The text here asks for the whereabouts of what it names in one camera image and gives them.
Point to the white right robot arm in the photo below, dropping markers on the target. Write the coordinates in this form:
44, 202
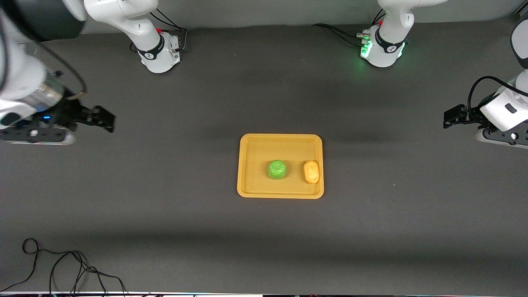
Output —
159, 57

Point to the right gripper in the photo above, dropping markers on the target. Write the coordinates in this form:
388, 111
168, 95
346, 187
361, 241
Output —
71, 111

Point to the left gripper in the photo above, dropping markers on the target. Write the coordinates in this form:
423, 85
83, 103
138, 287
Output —
470, 115

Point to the yellow-brown potato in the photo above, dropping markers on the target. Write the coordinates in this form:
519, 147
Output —
311, 172

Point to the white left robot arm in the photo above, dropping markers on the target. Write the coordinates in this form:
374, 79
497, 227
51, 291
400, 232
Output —
385, 53

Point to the green apple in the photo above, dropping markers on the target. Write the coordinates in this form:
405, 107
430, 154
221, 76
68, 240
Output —
277, 170

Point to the yellow plastic tray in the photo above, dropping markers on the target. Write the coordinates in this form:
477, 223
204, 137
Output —
255, 167

